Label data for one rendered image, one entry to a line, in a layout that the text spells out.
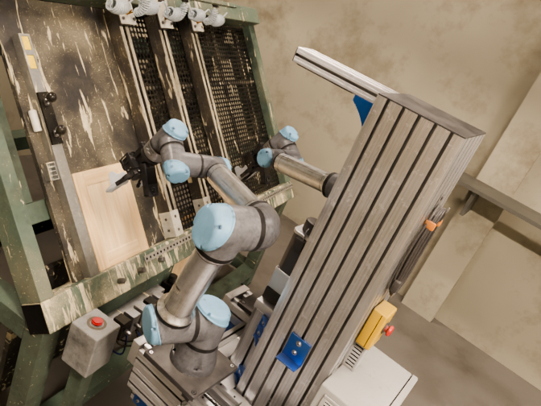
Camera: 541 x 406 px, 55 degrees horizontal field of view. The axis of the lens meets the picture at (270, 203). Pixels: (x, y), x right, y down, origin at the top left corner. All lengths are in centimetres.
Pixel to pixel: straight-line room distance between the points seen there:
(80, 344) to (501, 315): 372
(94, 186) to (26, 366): 74
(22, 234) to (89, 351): 46
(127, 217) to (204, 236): 115
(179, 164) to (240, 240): 40
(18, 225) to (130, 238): 57
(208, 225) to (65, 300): 95
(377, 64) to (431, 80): 51
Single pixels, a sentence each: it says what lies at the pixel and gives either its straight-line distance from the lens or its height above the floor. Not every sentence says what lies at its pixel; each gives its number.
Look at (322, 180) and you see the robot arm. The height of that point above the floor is 161.
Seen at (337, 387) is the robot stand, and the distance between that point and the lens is 163.
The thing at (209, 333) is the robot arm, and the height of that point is 121.
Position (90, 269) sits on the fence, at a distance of 218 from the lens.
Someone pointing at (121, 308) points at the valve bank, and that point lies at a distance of 234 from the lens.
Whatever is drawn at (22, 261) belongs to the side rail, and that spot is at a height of 101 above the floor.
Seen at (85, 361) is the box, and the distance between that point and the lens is 198.
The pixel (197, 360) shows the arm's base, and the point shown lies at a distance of 170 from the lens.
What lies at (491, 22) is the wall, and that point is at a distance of 466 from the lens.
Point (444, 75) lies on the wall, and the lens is 470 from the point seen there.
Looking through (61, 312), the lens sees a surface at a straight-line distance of 208.
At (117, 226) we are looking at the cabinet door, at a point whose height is 100.
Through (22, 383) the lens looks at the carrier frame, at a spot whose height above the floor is 51.
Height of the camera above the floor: 223
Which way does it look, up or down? 24 degrees down
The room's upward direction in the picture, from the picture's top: 23 degrees clockwise
